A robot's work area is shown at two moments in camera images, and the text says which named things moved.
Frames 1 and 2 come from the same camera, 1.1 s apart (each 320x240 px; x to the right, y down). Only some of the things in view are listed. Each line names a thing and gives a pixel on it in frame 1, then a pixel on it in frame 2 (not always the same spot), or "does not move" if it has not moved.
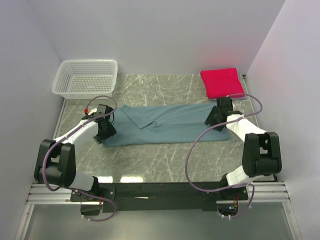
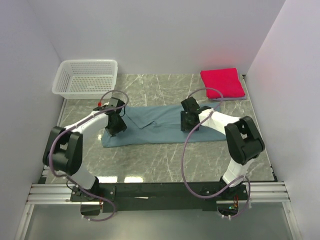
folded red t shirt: x=221 y=82 does not move
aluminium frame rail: x=42 y=194 does not move
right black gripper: x=210 y=118 to x=184 y=126
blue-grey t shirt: x=152 y=123 does not move
